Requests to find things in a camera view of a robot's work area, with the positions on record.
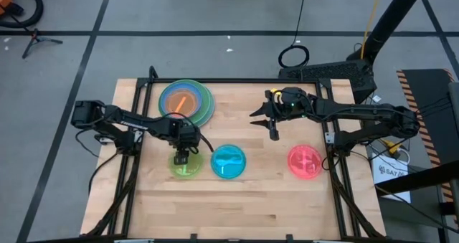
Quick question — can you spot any small pink-red translucent plate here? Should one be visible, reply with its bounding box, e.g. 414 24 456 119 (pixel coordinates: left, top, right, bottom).
287 144 323 181

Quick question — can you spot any small cyan translucent plate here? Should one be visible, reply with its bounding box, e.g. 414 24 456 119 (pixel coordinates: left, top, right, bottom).
210 143 247 180

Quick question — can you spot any black metal table frame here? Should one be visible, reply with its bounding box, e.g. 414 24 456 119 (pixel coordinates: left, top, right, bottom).
85 65 387 243

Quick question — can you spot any black perforated computer case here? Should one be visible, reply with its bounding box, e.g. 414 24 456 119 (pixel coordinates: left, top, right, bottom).
278 59 377 106

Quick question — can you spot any white cardboard box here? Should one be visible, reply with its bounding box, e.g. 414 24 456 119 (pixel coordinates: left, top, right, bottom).
371 152 412 204

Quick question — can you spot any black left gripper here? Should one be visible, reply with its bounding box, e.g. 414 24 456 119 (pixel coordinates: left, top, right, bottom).
166 118 202 166

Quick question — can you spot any black vacuum hose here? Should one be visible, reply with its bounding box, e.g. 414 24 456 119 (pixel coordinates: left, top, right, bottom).
0 0 44 29

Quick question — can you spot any yellow cable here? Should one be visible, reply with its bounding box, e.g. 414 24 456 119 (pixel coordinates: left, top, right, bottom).
360 0 384 59

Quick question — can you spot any small orange translucent plate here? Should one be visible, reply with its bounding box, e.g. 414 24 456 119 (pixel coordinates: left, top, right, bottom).
165 88 199 119

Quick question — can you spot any black diagonal beam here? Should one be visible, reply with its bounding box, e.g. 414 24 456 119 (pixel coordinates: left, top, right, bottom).
374 159 459 198

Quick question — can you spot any large light blue plate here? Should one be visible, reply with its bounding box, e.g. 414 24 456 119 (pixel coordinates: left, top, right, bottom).
160 80 216 129

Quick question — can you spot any black tripod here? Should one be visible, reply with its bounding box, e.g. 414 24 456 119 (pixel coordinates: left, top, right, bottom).
21 27 64 60

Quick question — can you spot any hazard-striped black platform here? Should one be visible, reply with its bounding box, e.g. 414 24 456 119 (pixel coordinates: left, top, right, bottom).
396 68 459 205

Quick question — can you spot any small yellow-green translucent plate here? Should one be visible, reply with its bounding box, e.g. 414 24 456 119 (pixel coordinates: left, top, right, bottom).
169 145 204 181

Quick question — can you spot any black floor cable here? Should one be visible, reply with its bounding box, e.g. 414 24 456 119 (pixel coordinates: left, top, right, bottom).
75 128 121 196

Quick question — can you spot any yellow cable connector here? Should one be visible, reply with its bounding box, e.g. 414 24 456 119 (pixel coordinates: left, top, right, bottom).
379 138 404 155

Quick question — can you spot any black coiled cable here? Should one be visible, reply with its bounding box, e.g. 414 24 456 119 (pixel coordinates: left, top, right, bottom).
278 0 311 69

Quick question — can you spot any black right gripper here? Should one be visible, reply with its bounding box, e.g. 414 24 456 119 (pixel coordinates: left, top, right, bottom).
250 86 306 142

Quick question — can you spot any large green plate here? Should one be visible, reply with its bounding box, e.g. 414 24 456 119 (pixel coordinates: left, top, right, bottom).
158 79 215 128

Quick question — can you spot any medium red-orange plate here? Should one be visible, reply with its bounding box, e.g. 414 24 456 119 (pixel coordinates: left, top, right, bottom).
163 85 202 118

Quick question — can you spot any black stand pole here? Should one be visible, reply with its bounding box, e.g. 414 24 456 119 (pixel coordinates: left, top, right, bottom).
346 0 430 67

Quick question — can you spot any medium blue plate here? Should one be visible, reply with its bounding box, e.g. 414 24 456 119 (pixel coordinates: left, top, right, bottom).
159 80 204 120

